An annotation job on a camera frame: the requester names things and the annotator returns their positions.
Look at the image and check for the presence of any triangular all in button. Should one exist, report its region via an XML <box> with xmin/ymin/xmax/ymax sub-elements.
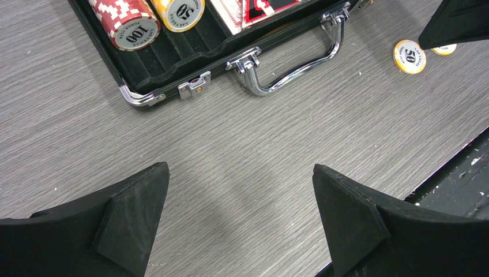
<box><xmin>241</xmin><ymin>0</ymin><xmax>305</xmax><ymax>28</ymax></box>

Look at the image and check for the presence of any red 100 chip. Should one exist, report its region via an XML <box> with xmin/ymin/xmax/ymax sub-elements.
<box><xmin>431</xmin><ymin>44</ymin><xmax>457</xmax><ymax>56</ymax></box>

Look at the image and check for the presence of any red backed card deck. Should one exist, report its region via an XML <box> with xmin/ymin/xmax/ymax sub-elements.
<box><xmin>210</xmin><ymin>0</ymin><xmax>251</xmax><ymax>35</ymax></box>

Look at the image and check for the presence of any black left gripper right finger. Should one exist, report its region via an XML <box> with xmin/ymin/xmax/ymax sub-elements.
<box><xmin>313</xmin><ymin>164</ymin><xmax>488</xmax><ymax>276</ymax></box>

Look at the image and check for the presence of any black aluminium poker case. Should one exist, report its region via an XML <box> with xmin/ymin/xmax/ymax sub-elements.
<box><xmin>70</xmin><ymin>1</ymin><xmax>368</xmax><ymax>109</ymax></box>

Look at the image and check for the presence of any yellow chip stack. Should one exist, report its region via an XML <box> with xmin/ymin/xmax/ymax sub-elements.
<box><xmin>151</xmin><ymin>0</ymin><xmax>205</xmax><ymax>33</ymax></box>

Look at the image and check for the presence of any dark red chip stack left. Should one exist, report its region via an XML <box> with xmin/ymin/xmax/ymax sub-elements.
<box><xmin>88</xmin><ymin>0</ymin><xmax>161</xmax><ymax>51</ymax></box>

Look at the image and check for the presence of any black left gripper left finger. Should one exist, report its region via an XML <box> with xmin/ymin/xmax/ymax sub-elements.
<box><xmin>1</xmin><ymin>162</ymin><xmax>170</xmax><ymax>276</ymax></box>

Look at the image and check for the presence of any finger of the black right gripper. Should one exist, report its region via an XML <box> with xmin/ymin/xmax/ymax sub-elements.
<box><xmin>418</xmin><ymin>0</ymin><xmax>488</xmax><ymax>50</ymax></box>

